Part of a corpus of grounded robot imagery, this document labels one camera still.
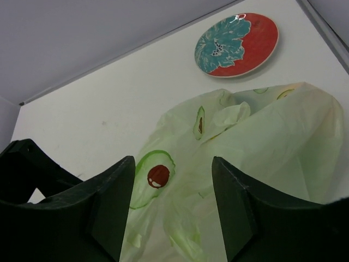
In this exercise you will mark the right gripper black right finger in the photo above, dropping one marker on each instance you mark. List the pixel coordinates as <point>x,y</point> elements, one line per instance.
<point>261,223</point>

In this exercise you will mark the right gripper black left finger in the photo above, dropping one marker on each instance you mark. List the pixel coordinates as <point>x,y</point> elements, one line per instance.
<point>48,214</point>

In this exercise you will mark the light green plastic bag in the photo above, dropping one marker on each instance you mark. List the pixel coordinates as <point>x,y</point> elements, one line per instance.
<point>288,137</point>

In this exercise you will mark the red teal floral plate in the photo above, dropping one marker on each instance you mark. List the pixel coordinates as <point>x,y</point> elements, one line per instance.
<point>236,45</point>

